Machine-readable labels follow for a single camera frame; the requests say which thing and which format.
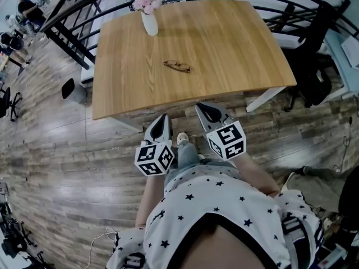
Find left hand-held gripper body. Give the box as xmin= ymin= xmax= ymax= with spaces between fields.
xmin=134 ymin=138 xmax=176 ymax=177

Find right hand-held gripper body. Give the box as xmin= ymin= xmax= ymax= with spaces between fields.
xmin=205 ymin=118 xmax=247 ymax=161

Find brown-framed eyeglasses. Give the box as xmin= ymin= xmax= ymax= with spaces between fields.
xmin=163 ymin=59 xmax=194 ymax=74

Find person's right forearm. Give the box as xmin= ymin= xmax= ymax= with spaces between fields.
xmin=234 ymin=151 xmax=281 ymax=198

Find person's left forearm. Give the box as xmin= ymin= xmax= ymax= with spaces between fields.
xmin=135 ymin=174 xmax=166 ymax=229

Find white shoe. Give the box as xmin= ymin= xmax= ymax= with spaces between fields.
xmin=176 ymin=132 xmax=190 ymax=147

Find white table leg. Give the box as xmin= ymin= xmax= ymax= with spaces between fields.
xmin=246 ymin=86 xmax=287 ymax=113
xmin=111 ymin=116 xmax=144 ymax=132

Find grey denim shorts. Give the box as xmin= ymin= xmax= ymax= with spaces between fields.
xmin=164 ymin=140 xmax=242 ymax=184

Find white star-print shirt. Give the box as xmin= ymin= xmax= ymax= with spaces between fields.
xmin=106 ymin=165 xmax=325 ymax=269

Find grey bin with black lid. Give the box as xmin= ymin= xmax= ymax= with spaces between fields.
xmin=61 ymin=78 xmax=87 ymax=104

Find black chair with dark clothes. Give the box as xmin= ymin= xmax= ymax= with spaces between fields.
xmin=283 ymin=4 xmax=342 ymax=109

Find white ceramic vase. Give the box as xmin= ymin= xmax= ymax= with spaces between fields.
xmin=141 ymin=11 xmax=159 ymax=37

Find black metal railing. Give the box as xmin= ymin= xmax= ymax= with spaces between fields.
xmin=39 ymin=0 xmax=359 ymax=69

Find light blue desk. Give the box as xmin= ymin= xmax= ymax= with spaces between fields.
xmin=319 ymin=28 xmax=359 ymax=103

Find pink flower bouquet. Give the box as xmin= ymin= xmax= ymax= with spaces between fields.
xmin=131 ymin=0 xmax=166 ymax=15

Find white box appliance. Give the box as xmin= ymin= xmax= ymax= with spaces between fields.
xmin=340 ymin=35 xmax=359 ymax=68

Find black office chair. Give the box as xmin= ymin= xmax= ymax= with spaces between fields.
xmin=0 ymin=87 xmax=23 ymax=122

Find black tripod equipment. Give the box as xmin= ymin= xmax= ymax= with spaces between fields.
xmin=0 ymin=183 xmax=54 ymax=269

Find white floor cable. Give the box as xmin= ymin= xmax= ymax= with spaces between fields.
xmin=88 ymin=227 xmax=117 ymax=263

